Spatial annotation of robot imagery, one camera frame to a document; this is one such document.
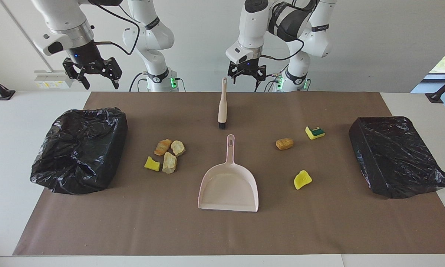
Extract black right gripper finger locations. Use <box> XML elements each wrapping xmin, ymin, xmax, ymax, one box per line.
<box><xmin>62</xmin><ymin>59</ymin><xmax>91</xmax><ymax>90</ymax></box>
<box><xmin>106</xmin><ymin>57</ymin><xmax>123</xmax><ymax>89</ymax></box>

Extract beige hand brush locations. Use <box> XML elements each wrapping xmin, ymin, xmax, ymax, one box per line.
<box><xmin>218</xmin><ymin>77</ymin><xmax>228</xmax><ymax>129</ymax></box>

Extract yellow and green sponge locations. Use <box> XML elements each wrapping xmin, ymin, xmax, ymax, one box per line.
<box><xmin>305</xmin><ymin>126</ymin><xmax>325</xmax><ymax>140</ymax></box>

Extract orange striped rock piece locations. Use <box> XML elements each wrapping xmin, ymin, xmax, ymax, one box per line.
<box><xmin>154</xmin><ymin>139</ymin><xmax>172</xmax><ymax>156</ymax></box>

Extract rounded beige rock piece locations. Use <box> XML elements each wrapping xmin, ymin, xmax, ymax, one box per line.
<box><xmin>171</xmin><ymin>140</ymin><xmax>186</xmax><ymax>157</ymax></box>

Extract yellow sponge piece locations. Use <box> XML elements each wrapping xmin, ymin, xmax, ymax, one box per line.
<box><xmin>294</xmin><ymin>170</ymin><xmax>313</xmax><ymax>190</ymax></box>
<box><xmin>144</xmin><ymin>156</ymin><xmax>160</xmax><ymax>172</ymax></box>

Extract long beige rock piece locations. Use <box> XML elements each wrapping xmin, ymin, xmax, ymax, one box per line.
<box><xmin>162</xmin><ymin>152</ymin><xmax>178</xmax><ymax>174</ymax></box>

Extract pink plastic dustpan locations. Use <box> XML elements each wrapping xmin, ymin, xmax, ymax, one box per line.
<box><xmin>198</xmin><ymin>134</ymin><xmax>259</xmax><ymax>212</ymax></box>

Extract crumpled black bag bin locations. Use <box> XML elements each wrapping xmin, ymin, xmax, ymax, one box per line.
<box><xmin>30</xmin><ymin>107</ymin><xmax>128</xmax><ymax>195</ymax></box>

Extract boxy black bag bin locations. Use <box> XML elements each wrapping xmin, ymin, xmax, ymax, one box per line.
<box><xmin>349</xmin><ymin>116</ymin><xmax>445</xmax><ymax>199</ymax></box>

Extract black table clamp stand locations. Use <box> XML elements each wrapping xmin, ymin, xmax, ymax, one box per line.
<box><xmin>425</xmin><ymin>72</ymin><xmax>445</xmax><ymax>103</ymax></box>
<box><xmin>0</xmin><ymin>71</ymin><xmax>16</xmax><ymax>100</ymax></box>

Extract brown paper table mat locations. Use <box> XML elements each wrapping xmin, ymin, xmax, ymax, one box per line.
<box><xmin>13</xmin><ymin>92</ymin><xmax>445</xmax><ymax>256</ymax></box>

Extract black left base cables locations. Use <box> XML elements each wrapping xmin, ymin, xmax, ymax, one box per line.
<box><xmin>254</xmin><ymin>65</ymin><xmax>282</xmax><ymax>92</ymax></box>

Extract black base cables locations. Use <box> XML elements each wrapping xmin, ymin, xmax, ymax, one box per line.
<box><xmin>254</xmin><ymin>65</ymin><xmax>282</xmax><ymax>92</ymax></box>
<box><xmin>129</xmin><ymin>72</ymin><xmax>149</xmax><ymax>92</ymax></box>

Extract black right base cables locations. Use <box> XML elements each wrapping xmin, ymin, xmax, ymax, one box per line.
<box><xmin>129</xmin><ymin>72</ymin><xmax>149</xmax><ymax>92</ymax></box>

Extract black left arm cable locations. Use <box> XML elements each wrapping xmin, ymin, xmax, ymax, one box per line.
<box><xmin>261</xmin><ymin>0</ymin><xmax>319</xmax><ymax>62</ymax></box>

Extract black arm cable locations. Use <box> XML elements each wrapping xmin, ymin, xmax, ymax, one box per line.
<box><xmin>261</xmin><ymin>0</ymin><xmax>319</xmax><ymax>62</ymax></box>
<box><xmin>89</xmin><ymin>0</ymin><xmax>141</xmax><ymax>56</ymax></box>

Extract white wall socket box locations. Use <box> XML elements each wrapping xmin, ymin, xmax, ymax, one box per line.
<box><xmin>34</xmin><ymin>70</ymin><xmax>74</xmax><ymax>89</ymax></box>

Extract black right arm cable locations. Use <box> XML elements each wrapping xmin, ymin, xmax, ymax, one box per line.
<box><xmin>89</xmin><ymin>0</ymin><xmax>141</xmax><ymax>56</ymax></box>

